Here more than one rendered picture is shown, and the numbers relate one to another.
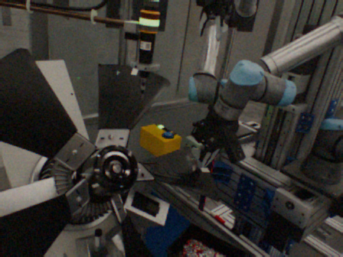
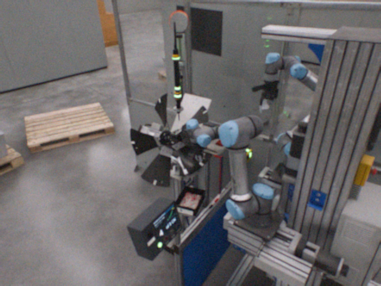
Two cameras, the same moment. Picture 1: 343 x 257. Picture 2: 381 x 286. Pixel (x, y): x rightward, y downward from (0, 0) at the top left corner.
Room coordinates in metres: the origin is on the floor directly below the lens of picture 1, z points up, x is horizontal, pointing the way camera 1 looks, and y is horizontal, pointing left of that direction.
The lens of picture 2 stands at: (0.51, -1.80, 2.34)
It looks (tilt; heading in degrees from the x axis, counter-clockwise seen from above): 32 degrees down; 81
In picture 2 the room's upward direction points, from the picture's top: 2 degrees counter-clockwise
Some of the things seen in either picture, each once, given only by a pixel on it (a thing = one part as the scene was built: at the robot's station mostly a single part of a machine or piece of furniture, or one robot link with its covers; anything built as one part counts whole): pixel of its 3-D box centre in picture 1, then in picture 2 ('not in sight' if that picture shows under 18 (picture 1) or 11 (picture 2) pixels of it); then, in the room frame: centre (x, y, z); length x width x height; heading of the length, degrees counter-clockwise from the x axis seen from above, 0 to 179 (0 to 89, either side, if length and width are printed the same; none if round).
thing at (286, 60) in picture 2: not in sight; (290, 64); (1.38, -0.14, 1.78); 0.11 x 0.11 x 0.08; 83
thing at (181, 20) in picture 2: not in sight; (178, 22); (0.86, 0.79, 1.88); 0.16 x 0.07 x 0.16; 170
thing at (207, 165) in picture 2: not in sight; (206, 180); (1.04, 0.55, 0.42); 0.04 x 0.04 x 0.83; 45
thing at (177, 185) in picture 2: not in sight; (178, 202); (0.71, 0.25, 0.46); 0.09 x 0.05 x 0.91; 135
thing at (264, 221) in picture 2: (323, 163); (259, 212); (1.09, -0.62, 1.09); 0.15 x 0.15 x 0.10
